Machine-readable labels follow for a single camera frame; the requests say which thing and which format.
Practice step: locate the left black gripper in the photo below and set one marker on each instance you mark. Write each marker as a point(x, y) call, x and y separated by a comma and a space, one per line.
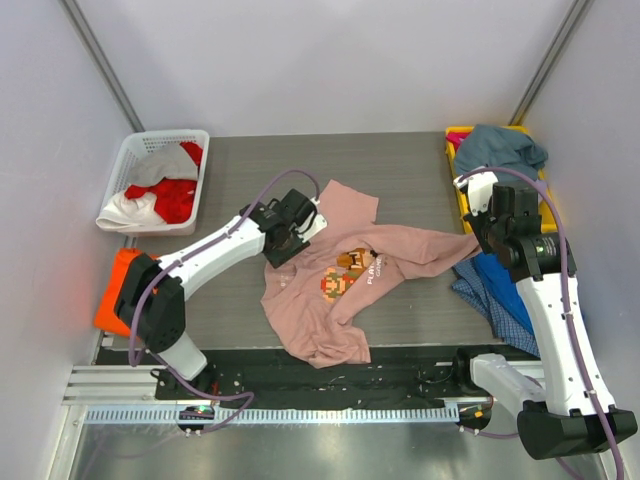
point(288, 251)

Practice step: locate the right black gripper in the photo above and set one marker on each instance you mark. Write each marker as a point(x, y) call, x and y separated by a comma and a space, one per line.
point(489, 235)

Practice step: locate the pink printed t shirt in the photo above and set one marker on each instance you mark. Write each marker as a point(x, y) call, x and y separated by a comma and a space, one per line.
point(311, 301)

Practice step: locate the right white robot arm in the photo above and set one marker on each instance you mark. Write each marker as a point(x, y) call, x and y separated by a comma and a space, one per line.
point(573, 412)

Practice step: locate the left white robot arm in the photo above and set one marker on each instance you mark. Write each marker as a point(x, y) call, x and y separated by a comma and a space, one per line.
point(153, 295)

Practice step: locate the blue folded t shirt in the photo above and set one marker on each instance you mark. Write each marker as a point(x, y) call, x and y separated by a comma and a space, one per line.
point(497, 281)

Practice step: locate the blue checkered shirt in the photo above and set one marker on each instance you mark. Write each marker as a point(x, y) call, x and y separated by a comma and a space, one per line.
point(470, 288)

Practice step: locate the grey blue t shirt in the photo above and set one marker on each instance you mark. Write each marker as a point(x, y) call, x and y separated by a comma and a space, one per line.
point(500, 150)

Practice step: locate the magenta cloth in bin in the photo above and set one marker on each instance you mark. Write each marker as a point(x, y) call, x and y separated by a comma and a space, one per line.
point(455, 138)

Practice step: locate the red cloth in basket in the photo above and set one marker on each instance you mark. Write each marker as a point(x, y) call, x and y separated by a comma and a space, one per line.
point(175, 198)

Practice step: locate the white plastic basket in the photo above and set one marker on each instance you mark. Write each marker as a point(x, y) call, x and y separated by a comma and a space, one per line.
point(137, 146)

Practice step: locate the grey cloth in basket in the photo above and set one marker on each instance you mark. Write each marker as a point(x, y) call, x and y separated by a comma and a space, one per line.
point(171, 162)

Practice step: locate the white cloth in basket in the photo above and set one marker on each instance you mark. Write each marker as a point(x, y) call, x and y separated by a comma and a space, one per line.
point(124, 215)

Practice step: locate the orange folded t shirt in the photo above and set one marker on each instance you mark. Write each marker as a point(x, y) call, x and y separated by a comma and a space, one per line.
point(105, 319)

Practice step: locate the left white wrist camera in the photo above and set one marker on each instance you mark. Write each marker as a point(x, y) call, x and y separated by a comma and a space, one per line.
point(314, 223)

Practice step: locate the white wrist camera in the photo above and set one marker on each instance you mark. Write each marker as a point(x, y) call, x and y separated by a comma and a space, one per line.
point(314, 223)
point(475, 192)

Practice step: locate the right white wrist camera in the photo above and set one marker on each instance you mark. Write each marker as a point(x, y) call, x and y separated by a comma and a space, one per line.
point(475, 192)

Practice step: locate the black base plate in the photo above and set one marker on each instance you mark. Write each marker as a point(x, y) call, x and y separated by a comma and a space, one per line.
point(405, 377)

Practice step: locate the white slotted cable duct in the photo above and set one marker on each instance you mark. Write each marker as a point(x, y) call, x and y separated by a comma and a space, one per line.
point(187, 414)

